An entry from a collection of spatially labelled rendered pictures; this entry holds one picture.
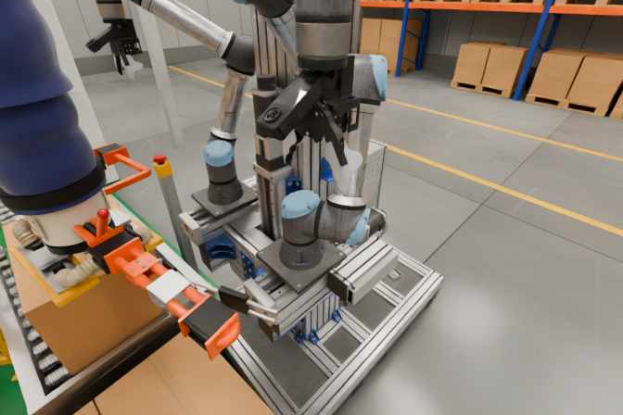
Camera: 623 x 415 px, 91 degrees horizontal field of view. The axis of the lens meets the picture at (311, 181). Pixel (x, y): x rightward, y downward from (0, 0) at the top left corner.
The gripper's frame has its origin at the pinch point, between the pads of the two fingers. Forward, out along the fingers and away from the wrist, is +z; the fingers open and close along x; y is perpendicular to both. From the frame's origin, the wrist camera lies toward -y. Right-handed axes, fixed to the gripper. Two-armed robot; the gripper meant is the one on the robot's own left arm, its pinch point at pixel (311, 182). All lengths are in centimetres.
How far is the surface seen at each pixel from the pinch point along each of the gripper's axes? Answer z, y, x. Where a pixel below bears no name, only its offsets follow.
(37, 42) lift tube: -19, -24, 57
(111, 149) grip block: 24, -13, 98
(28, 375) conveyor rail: 93, -66, 82
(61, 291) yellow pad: 37, -41, 49
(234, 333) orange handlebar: 25.4, -18.2, 1.4
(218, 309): 23.8, -18.2, 6.5
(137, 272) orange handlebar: 24.8, -26.2, 27.8
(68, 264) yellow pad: 37, -38, 58
